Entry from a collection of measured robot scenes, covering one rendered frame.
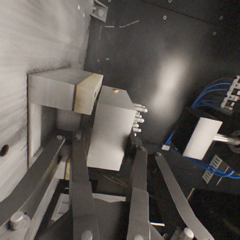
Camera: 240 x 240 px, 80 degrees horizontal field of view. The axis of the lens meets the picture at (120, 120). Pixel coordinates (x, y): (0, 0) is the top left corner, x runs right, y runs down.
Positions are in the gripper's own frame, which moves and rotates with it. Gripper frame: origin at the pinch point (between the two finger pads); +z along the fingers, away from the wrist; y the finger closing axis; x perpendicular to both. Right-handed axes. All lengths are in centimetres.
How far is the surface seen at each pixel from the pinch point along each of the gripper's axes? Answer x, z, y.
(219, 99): 6.2, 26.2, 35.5
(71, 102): 4.6, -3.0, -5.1
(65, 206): -24.6, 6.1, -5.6
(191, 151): -2.7, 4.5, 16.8
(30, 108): 3.0, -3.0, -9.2
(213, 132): 2.0, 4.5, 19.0
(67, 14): 14.4, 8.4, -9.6
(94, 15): 19.2, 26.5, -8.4
